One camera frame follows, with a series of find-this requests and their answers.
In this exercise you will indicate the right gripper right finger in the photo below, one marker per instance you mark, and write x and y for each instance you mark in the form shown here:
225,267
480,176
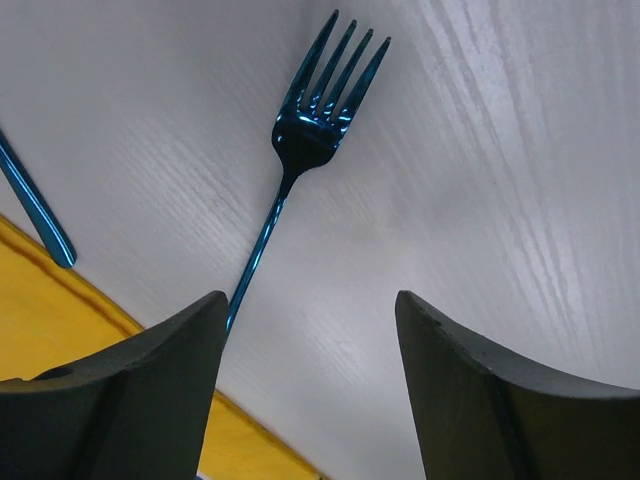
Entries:
483,411

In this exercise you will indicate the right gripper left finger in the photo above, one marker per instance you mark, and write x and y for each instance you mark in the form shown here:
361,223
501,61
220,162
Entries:
135,410

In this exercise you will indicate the yellow Pikachu cloth placemat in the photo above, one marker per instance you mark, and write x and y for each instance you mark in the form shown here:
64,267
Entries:
52,316

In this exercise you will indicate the blue metal spoon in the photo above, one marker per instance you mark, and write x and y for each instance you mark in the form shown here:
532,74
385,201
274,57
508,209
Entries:
47,226

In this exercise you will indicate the blue metal fork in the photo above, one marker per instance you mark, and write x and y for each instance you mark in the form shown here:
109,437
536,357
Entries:
310,127

